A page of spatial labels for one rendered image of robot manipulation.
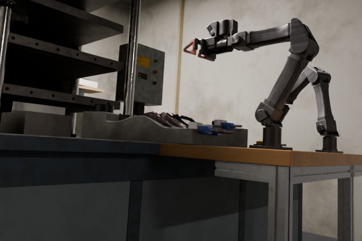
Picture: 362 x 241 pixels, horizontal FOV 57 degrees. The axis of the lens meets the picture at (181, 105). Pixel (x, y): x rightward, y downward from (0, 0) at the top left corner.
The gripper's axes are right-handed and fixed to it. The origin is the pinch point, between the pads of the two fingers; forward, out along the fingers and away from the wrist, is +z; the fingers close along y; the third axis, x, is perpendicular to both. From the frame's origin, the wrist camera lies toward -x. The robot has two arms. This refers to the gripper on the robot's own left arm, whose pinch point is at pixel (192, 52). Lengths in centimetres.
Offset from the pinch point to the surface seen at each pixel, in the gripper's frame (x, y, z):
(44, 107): 24, 28, 74
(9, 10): -19, 51, 70
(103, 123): 33.4, 29.3, 20.3
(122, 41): -108, -177, 284
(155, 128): 34.8, 22.6, -3.1
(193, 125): 33.3, 13.7, -13.6
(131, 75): -2, -21, 67
